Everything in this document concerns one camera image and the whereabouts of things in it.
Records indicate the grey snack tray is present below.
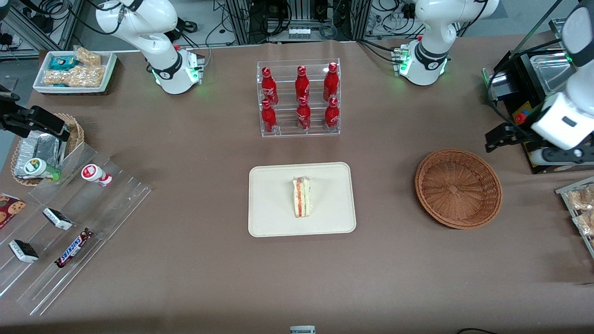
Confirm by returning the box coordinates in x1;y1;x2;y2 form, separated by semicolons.
555;176;594;259

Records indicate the brown wicker basket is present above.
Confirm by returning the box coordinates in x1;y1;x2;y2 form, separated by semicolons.
414;148;503;230

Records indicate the red capped yogurt bottle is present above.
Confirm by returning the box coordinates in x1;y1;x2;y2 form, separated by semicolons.
81;164;113;187

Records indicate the large rice cracker packet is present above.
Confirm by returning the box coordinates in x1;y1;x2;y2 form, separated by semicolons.
43;65;106;88

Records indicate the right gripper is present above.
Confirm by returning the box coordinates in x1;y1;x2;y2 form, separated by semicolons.
0;90;71;142

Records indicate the red cookie box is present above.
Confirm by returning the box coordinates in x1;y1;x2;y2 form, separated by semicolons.
0;193;27;230

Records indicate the clear acrylic bottle rack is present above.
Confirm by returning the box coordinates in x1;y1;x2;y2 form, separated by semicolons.
257;58;341;138

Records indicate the clear acrylic tiered shelf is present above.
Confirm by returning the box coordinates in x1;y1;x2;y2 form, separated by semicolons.
0;141;153;317

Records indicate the teal snack packet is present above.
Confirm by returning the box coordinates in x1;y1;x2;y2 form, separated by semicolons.
49;56;77;71

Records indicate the triangular sandwich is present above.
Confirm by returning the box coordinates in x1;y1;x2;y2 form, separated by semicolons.
291;176;312;218

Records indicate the small rice cracker packet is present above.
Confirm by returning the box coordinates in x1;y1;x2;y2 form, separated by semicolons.
74;46;102;66

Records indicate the cream plastic tray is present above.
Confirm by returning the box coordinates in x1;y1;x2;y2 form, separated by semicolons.
248;162;357;238

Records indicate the black metal appliance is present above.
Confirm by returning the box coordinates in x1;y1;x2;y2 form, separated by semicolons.
482;19;594;174

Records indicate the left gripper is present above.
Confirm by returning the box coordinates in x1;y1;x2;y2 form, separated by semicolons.
485;90;594;154

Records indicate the white plastic bin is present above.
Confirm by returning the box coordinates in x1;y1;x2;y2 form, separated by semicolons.
32;50;117;93

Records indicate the black and white box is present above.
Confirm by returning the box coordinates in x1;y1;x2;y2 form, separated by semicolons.
42;207;73;231
8;239;40;264

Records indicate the clear wrapped snack packet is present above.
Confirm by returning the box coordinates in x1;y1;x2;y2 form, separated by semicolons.
572;211;594;238
567;185;594;212

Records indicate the Snickers chocolate bar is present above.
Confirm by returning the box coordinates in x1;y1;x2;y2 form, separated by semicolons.
54;228;95;269

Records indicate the foil wrapped packet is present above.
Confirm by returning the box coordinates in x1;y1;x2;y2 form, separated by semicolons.
26;131;63;167
13;139;35;179

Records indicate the aluminium frame post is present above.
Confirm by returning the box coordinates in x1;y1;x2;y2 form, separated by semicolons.
350;0;372;40
225;0;251;45

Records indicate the red cola bottle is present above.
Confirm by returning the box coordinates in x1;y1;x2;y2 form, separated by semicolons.
324;96;340;130
323;62;340;102
261;66;279;106
296;96;312;131
261;99;278;134
295;65;310;100

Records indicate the green capped yogurt bottle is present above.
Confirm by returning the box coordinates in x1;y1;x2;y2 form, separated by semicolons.
24;158;62;182

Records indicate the light wicker basket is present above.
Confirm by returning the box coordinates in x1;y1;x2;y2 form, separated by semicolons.
10;113;85;187

